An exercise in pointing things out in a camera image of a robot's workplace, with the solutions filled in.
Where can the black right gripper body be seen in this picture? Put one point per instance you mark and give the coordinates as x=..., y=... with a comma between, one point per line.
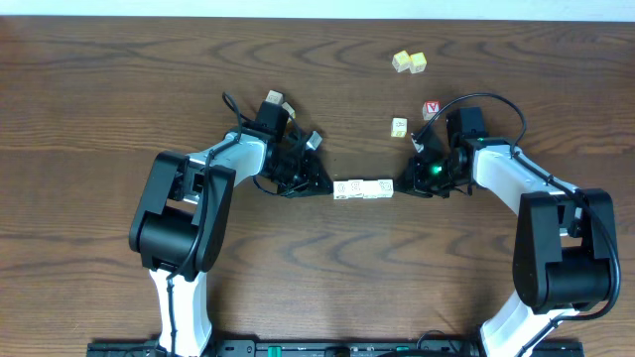
x=435, y=178

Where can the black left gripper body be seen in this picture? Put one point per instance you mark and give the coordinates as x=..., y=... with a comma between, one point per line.
x=302, y=175

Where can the green edged wooden block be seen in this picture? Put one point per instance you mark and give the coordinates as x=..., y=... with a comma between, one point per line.
x=341, y=189

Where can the blue edged picture block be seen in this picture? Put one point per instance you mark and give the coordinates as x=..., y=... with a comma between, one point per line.
x=386, y=188

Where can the blue letter X block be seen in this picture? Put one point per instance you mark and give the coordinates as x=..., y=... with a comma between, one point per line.
x=355, y=188

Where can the red edged wooden block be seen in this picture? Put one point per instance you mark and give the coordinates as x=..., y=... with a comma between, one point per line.
x=370, y=189

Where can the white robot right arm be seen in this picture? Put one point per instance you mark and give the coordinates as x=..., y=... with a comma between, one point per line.
x=565, y=261

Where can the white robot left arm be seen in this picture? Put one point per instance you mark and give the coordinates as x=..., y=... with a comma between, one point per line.
x=180, y=222

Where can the umbrella picture block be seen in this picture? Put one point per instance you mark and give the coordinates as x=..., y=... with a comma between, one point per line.
x=291, y=111

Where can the red letter V block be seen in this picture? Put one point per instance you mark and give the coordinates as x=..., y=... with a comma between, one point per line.
x=430, y=109

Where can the yellow picture block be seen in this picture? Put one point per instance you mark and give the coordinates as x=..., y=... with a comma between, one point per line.
x=399, y=127

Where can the red number three block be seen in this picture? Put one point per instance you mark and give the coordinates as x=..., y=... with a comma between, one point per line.
x=275, y=97

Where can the yellow letter block right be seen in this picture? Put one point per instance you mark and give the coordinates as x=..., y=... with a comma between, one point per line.
x=418, y=62

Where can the yellow letter block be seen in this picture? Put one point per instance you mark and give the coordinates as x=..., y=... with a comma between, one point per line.
x=418, y=62
x=401, y=61

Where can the yellow letter block left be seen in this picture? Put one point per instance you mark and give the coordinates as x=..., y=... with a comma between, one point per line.
x=401, y=61

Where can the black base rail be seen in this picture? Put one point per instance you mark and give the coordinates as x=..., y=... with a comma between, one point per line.
x=251, y=348

